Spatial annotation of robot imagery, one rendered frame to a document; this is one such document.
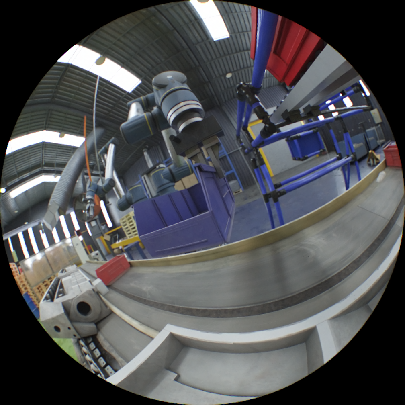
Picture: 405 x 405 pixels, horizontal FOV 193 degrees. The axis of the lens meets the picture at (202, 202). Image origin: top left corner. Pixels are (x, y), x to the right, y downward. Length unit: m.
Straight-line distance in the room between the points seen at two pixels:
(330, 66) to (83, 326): 0.99
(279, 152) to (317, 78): 10.56
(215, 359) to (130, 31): 8.80
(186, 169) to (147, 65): 8.09
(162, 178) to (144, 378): 1.38
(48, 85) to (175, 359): 10.04
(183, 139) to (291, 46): 0.32
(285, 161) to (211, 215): 10.72
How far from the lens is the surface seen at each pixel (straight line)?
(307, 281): 0.43
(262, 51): 0.29
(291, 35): 0.28
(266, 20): 0.26
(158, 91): 0.42
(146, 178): 1.84
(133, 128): 0.52
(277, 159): 10.60
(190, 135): 0.31
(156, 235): 0.23
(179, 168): 1.36
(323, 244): 0.54
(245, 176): 10.05
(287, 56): 0.30
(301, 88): 0.31
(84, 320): 0.78
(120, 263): 1.20
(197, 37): 9.12
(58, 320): 0.71
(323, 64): 0.26
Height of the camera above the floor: 1.10
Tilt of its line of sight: 5 degrees down
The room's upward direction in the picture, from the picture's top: 25 degrees counter-clockwise
